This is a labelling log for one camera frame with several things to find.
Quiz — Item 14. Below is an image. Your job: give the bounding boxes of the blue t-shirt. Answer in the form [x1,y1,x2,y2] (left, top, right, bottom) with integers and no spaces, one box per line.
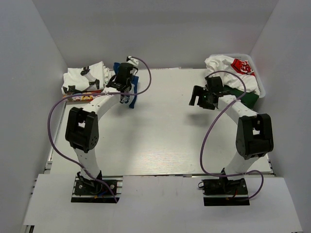
[120,71,139,109]

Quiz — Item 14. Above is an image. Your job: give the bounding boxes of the white and green t-shirt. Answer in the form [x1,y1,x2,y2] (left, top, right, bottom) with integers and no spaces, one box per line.
[205,54,260,109]

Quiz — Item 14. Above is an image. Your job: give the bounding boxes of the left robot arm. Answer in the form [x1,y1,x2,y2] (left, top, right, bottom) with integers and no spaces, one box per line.
[65,57,138,189]

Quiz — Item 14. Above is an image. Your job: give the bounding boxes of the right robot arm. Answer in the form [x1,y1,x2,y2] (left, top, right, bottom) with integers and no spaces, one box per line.
[189,76,274,192]

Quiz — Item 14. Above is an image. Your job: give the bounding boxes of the folded colourful cartoon t-shirt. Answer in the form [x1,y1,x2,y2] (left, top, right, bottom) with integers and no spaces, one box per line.
[63,90,104,102]

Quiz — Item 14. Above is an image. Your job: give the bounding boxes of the white plastic basket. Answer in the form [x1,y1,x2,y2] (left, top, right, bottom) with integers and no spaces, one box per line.
[208,53,265,100]

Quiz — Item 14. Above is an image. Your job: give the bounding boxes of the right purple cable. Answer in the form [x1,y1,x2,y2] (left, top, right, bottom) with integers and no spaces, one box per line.
[199,70,264,200]

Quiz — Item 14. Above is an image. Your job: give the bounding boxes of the purple cable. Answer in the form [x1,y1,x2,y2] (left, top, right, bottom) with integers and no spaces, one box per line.
[199,70,264,200]
[47,56,153,203]

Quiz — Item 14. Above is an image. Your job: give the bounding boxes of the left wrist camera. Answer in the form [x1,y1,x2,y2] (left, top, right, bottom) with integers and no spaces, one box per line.
[126,56,139,67]

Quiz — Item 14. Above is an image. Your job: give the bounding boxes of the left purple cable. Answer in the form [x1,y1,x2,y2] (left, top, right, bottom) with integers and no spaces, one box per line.
[47,56,153,203]

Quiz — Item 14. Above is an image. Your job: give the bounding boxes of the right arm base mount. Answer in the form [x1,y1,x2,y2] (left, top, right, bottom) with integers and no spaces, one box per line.
[198,178,250,207]

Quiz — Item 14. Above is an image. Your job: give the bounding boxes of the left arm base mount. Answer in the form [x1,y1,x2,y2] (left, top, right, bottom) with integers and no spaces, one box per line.
[71,177,123,203]

